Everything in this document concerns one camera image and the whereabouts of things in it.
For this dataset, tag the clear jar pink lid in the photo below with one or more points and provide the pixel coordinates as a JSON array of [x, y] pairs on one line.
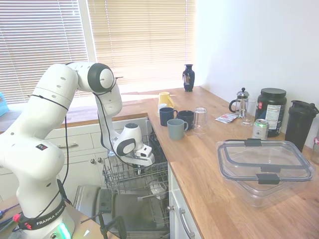
[[316, 152]]

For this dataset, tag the white ceramic cup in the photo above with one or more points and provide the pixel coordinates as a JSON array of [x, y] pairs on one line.
[[157, 190]]

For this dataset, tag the light blue box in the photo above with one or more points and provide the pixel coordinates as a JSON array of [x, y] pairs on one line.
[[3, 104]]

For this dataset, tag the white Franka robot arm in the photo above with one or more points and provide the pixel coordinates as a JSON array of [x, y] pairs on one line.
[[37, 139]]

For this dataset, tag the glass French press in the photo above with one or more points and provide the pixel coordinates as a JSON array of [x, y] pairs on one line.
[[242, 103]]

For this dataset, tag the dark blue painted vase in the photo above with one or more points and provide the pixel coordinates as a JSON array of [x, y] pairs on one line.
[[188, 77]]

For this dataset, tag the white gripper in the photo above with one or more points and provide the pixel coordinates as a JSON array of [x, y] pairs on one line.
[[145, 161]]

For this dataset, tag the white kitchen cabinet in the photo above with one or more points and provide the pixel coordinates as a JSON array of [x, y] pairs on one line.
[[82, 149], [174, 219]]

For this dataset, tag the clear ribbed drinking glass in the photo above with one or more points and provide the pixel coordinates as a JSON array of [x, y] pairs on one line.
[[112, 159]]

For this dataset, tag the black mug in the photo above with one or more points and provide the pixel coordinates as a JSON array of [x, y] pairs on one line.
[[185, 119]]

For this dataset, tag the stainless dishwasher door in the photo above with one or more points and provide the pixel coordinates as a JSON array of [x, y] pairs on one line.
[[124, 209]]

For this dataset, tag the clear plastic food container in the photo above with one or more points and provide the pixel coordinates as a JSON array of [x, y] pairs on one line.
[[264, 161]]

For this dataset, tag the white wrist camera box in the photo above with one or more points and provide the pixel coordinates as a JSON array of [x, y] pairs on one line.
[[144, 150]]

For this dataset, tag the yellow mug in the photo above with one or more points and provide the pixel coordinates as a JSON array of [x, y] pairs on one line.
[[165, 98]]

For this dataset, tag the black camera clamp stand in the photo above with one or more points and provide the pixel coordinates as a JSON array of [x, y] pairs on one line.
[[117, 225]]

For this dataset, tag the black shaker bottle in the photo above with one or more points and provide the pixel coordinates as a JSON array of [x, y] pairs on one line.
[[297, 127]]

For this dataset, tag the clear glass tumbler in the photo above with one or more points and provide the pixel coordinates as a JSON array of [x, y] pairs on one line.
[[200, 122]]

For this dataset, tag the green white soda can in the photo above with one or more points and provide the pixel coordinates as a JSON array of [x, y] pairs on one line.
[[260, 129]]

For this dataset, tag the beige window blind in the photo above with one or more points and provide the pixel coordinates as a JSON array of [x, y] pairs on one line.
[[142, 39], [42, 44]]

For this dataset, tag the red white paper packets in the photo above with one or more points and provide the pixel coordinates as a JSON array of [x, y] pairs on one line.
[[226, 118]]

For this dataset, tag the navy blue mug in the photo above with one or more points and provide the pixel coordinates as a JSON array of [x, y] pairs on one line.
[[167, 117]]

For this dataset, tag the small white blue cup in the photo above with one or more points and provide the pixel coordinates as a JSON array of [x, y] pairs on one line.
[[161, 107]]

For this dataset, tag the grey blue mug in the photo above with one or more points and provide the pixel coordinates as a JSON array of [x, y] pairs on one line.
[[175, 129]]

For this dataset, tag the black protein powder tub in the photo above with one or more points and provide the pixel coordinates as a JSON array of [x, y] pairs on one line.
[[271, 112]]

